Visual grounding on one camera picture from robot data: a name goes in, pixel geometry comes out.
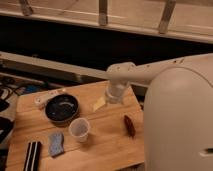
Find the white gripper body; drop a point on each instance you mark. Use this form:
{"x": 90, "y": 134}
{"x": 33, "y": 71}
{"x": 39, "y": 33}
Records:
{"x": 115, "y": 90}

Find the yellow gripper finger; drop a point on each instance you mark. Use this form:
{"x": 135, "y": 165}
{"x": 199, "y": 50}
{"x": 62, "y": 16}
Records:
{"x": 99, "y": 103}

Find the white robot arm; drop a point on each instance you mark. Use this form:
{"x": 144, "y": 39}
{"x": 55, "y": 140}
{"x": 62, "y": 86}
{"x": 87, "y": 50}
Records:
{"x": 178, "y": 110}

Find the black ceramic bowl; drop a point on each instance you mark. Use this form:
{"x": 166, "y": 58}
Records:
{"x": 62, "y": 108}

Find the dark red object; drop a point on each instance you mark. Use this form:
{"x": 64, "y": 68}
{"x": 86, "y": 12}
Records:
{"x": 129, "y": 126}

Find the blue sponge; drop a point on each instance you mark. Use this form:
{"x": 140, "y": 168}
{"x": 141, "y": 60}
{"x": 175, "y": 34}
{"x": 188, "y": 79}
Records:
{"x": 56, "y": 144}

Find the black white striped object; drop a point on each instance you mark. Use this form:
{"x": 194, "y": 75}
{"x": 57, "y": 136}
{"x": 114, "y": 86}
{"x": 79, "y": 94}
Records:
{"x": 32, "y": 156}

